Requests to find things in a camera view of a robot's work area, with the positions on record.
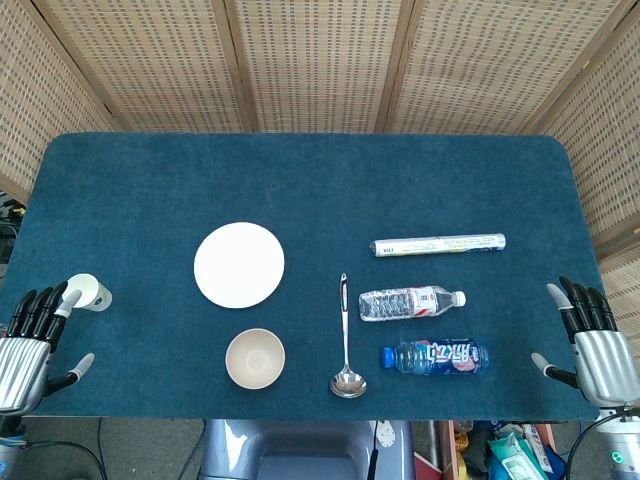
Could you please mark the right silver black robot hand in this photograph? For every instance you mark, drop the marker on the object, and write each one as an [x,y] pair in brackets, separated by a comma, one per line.
[605,370]

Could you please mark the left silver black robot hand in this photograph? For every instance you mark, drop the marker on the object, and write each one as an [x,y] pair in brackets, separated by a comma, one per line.
[22,370]

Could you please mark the white paper cup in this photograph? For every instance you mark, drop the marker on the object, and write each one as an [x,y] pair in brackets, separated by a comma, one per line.
[92,297]

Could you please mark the beige bowl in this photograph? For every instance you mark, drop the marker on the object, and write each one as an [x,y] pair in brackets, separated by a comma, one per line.
[255,358]

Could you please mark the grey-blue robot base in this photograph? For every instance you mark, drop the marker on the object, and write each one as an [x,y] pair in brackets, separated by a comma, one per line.
[300,450]

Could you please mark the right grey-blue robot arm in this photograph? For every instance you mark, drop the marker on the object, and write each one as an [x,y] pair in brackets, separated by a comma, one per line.
[620,450]

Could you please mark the white round plate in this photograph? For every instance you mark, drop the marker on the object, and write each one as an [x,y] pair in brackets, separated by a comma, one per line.
[239,265]

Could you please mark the blue bag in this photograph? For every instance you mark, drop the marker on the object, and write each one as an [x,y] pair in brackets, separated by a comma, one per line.
[555,467]

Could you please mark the green white pouch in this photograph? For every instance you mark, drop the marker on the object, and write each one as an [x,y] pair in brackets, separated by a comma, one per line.
[510,460]

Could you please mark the black equipment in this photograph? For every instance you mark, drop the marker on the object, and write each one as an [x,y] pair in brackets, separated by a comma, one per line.
[7,235]

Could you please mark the blue label drink bottle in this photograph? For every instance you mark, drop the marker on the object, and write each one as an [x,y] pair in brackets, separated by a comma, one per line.
[440,357]

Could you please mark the red storage box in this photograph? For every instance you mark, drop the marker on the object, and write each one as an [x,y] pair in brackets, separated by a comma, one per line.
[446,450]

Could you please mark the plastic wrap roll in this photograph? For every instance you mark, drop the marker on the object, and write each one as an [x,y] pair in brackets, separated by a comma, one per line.
[440,245]

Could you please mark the clear water bottle white cap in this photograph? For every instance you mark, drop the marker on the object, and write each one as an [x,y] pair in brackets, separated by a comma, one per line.
[400,303]

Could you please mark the woven bamboo screen panel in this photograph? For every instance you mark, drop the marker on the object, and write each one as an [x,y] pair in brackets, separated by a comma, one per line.
[610,150]
[320,65]
[30,100]
[150,65]
[500,65]

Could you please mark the steel ladle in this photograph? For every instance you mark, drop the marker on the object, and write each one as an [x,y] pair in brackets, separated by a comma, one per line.
[347,384]

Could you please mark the dark blue table mat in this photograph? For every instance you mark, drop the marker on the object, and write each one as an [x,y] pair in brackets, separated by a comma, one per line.
[300,190]

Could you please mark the white perforated bracket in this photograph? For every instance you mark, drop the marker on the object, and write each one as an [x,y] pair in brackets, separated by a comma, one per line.
[386,434]

